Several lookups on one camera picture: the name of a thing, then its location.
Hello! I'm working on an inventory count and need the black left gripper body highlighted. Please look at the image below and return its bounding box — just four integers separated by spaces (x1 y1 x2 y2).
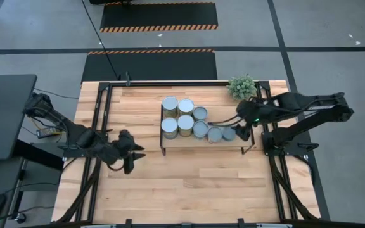
114 129 135 174

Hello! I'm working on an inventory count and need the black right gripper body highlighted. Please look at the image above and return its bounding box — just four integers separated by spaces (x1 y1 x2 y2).
236 98 274 126

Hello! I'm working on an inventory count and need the diced tomatoes can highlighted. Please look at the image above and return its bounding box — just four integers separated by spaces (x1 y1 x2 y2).
207 126 224 144

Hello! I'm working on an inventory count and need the tall peas can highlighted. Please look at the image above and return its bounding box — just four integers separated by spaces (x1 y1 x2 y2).
160 117 179 140

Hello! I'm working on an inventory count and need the mixed vegetables can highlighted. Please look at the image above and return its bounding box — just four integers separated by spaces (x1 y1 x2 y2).
192 120 209 139

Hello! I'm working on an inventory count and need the short green peas can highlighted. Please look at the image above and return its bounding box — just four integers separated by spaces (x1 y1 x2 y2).
193 106 208 122

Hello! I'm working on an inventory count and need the tall carrots can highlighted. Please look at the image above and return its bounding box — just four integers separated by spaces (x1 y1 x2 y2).
162 96 179 118

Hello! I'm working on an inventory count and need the tall peaches can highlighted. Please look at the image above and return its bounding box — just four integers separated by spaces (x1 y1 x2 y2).
177 98 195 117

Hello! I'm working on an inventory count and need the wooden shelf with black legs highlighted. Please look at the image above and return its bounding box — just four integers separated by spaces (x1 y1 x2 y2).
159 103 255 156

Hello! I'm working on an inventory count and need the potted green plant, white pot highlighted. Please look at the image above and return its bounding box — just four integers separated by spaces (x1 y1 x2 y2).
226 75 258 102

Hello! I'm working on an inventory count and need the black power adapter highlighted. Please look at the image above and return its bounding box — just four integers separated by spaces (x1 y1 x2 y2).
36 127 60 139

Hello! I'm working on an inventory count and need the black mat, one hazard stripe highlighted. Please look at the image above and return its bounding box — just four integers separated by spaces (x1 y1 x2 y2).
80 49 218 82

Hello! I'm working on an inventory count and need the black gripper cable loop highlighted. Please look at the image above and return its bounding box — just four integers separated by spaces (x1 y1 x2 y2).
207 114 245 128

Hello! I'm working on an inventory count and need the black metal rig frame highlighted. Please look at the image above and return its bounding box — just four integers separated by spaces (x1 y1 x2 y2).
54 80 321 224

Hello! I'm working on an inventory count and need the black hanging cable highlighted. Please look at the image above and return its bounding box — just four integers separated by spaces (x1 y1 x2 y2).
80 0 122 80

